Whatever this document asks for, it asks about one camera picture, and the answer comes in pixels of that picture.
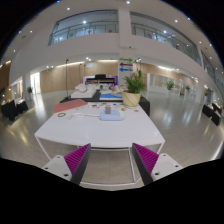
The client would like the potted green plant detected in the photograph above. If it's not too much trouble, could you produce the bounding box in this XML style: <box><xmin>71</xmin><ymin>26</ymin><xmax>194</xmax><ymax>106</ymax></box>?
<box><xmin>122</xmin><ymin>70</ymin><xmax>146</xmax><ymax>108</ymax></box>

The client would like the grey charger plug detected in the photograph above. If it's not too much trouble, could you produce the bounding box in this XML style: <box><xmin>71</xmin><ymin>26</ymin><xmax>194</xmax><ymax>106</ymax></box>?
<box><xmin>105</xmin><ymin>107</ymin><xmax>111</xmax><ymax>114</ymax></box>

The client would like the black display platform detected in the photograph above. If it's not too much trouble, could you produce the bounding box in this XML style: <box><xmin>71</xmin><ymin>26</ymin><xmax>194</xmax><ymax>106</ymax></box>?
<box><xmin>59</xmin><ymin>89</ymin><xmax>151</xmax><ymax>117</ymax></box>

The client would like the light blue power strip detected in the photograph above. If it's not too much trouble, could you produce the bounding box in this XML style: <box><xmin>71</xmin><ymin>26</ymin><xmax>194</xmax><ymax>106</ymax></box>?
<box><xmin>99</xmin><ymin>110</ymin><xmax>124</xmax><ymax>121</ymax></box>

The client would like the black piano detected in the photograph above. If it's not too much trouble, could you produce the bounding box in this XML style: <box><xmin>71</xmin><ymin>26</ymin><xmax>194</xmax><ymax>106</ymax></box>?
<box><xmin>86</xmin><ymin>74</ymin><xmax>115</xmax><ymax>84</ymax></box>

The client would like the direction sign with arrows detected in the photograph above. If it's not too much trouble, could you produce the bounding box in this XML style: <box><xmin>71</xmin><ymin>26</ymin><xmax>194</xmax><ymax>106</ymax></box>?
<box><xmin>118</xmin><ymin>58</ymin><xmax>133</xmax><ymax>85</ymax></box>

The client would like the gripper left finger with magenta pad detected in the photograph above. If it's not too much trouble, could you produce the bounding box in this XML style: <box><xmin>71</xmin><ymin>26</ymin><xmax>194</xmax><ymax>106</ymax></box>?
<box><xmin>43</xmin><ymin>144</ymin><xmax>91</xmax><ymax>185</ymax></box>

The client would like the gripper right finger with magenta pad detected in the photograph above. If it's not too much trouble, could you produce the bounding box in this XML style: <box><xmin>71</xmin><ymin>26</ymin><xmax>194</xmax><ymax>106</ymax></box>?
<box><xmin>132</xmin><ymin>143</ymin><xmax>182</xmax><ymax>185</ymax></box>

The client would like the white coiled cable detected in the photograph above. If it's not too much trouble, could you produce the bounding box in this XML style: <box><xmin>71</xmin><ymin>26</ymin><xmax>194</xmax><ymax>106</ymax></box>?
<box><xmin>66</xmin><ymin>112</ymin><xmax>100</xmax><ymax>121</ymax></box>

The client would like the pink mat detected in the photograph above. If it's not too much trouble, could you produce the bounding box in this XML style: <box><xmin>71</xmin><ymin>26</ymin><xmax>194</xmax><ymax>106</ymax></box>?
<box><xmin>53</xmin><ymin>99</ymin><xmax>87</xmax><ymax>113</ymax></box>

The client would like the black floor lamp stand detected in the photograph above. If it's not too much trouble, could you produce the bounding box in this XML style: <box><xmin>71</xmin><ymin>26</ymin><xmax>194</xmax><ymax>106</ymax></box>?
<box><xmin>66</xmin><ymin>59</ymin><xmax>70</xmax><ymax>99</ymax></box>

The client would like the white table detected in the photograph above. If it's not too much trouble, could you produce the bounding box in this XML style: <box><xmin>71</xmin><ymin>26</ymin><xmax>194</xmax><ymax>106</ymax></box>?
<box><xmin>34</xmin><ymin>102</ymin><xmax>165</xmax><ymax>157</ymax></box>

